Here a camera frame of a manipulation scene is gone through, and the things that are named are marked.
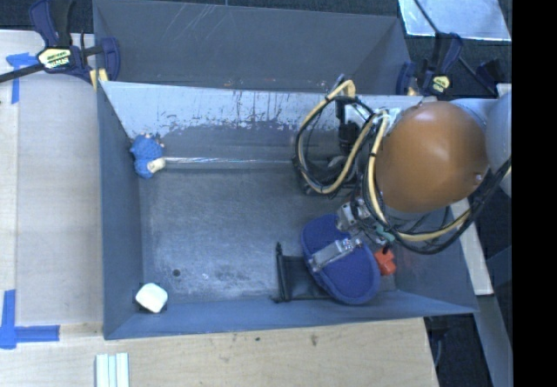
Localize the blue toy animal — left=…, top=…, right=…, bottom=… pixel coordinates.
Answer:
left=129, top=131, right=168, bottom=180

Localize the white rounded block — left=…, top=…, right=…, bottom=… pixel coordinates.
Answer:
left=134, top=282, right=170, bottom=314

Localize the grey metal bin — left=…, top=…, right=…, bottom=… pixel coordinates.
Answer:
left=91, top=0, right=480, bottom=341

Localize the pale wood board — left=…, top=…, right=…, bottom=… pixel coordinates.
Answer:
left=15, top=71, right=106, bottom=328

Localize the black flat rack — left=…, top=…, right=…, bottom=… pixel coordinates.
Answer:
left=271, top=241, right=332, bottom=304

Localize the small orange toy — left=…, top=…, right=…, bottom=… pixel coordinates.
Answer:
left=373, top=246, right=398, bottom=277

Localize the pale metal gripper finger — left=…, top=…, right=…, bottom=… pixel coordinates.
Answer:
left=307, top=236, right=365, bottom=272
left=335, top=202, right=363, bottom=233

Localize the black cylinder on white bracket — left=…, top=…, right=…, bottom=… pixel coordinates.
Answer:
left=333, top=96, right=363, bottom=154

